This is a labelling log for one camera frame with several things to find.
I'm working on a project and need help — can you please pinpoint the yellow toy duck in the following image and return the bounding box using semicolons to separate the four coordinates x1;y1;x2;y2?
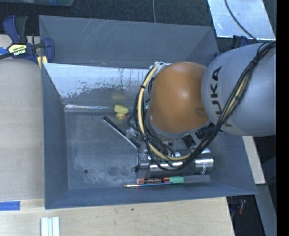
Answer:
113;104;129;120

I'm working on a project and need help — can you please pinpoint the grey metal bin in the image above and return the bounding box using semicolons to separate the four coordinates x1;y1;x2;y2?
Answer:
38;15;258;210

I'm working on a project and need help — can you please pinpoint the pale wood flat board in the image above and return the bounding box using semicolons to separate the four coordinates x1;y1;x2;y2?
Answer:
0;57;46;202

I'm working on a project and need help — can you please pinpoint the orange and green marker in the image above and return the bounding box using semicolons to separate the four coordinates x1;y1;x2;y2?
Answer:
136;177;185;184

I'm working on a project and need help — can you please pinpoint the grey flat block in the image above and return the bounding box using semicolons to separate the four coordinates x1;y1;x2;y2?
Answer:
102;116;138;150

